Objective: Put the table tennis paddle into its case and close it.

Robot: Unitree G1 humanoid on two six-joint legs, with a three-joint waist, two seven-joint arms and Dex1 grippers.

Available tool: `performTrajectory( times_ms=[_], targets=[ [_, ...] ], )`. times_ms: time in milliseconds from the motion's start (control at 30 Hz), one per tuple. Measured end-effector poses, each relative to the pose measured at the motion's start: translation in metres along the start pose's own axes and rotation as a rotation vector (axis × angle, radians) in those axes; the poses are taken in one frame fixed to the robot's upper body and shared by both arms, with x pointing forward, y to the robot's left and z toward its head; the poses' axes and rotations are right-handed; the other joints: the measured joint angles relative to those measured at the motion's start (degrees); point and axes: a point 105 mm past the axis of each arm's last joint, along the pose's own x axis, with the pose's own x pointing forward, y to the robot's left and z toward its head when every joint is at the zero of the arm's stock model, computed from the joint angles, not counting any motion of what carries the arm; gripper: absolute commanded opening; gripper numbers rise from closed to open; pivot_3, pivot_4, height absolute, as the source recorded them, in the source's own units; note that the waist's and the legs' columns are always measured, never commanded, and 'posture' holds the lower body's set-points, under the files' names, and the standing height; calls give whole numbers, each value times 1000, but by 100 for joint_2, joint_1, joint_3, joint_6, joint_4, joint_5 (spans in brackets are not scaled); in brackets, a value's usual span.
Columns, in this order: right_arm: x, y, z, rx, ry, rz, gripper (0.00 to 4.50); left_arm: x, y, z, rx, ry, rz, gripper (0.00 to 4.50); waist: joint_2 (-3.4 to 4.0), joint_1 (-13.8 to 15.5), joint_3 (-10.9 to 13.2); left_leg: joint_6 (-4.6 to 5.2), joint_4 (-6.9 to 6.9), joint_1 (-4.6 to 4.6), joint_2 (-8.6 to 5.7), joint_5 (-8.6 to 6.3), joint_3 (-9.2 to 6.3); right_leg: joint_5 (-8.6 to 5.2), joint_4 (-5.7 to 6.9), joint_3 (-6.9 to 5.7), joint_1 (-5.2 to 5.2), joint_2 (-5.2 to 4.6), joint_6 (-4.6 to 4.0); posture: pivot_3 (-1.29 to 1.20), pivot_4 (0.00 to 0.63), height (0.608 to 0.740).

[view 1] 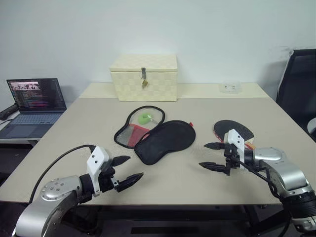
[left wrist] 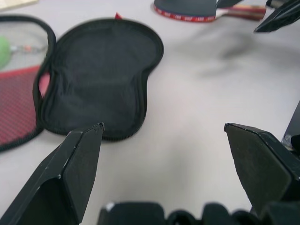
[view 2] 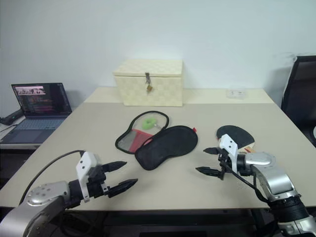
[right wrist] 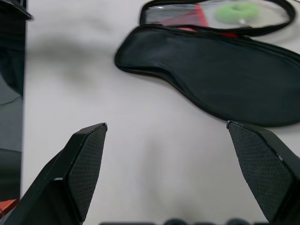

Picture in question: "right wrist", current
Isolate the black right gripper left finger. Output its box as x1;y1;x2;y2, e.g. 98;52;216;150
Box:
9;122;109;225

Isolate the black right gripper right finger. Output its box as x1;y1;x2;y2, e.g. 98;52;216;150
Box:
226;120;300;225

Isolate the black pouch with red lining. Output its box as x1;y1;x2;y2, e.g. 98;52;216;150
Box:
114;0;300;128

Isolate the green plush zipper charm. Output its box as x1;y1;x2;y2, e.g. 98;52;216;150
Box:
214;3;259;25

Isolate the orange object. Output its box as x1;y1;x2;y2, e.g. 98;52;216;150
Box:
0;199;17;215

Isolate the black metal frame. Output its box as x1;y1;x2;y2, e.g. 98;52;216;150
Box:
0;0;34;21

